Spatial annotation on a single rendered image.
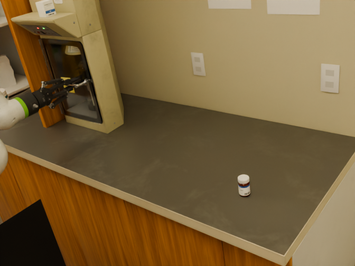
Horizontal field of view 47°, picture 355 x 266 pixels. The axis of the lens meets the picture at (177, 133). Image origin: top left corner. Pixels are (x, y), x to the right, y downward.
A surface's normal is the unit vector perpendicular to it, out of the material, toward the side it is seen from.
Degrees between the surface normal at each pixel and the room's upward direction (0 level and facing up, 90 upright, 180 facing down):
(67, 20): 90
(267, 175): 0
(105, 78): 90
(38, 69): 90
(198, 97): 90
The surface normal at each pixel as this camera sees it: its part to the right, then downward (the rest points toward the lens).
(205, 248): -0.62, 0.45
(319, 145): -0.14, -0.87
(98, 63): 0.77, 0.19
